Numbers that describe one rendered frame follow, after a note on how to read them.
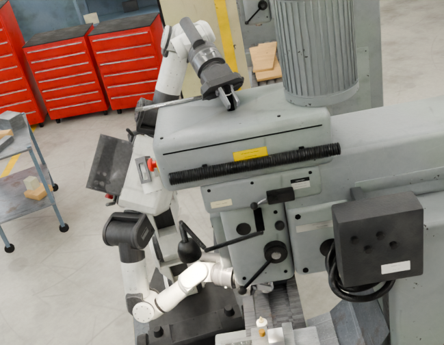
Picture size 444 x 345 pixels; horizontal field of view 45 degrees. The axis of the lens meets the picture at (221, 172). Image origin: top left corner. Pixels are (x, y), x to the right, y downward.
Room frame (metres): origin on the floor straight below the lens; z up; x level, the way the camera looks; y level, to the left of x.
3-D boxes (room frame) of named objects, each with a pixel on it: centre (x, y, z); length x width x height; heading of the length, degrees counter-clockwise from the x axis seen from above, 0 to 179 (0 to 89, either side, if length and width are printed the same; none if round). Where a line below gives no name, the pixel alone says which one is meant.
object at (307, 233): (1.34, -0.26, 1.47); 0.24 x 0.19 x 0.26; 175
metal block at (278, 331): (1.27, -0.06, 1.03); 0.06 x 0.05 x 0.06; 175
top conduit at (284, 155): (1.21, -0.09, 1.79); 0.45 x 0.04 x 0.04; 85
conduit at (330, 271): (1.14, -0.32, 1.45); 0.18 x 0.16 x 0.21; 85
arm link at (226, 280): (1.40, 0.02, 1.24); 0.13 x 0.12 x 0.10; 151
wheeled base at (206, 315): (2.09, 0.31, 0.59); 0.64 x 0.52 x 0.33; 5
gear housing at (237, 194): (1.35, -0.11, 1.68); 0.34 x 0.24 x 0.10; 85
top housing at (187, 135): (1.35, -0.08, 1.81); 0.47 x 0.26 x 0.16; 85
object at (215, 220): (1.36, 0.05, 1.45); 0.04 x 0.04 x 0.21; 85
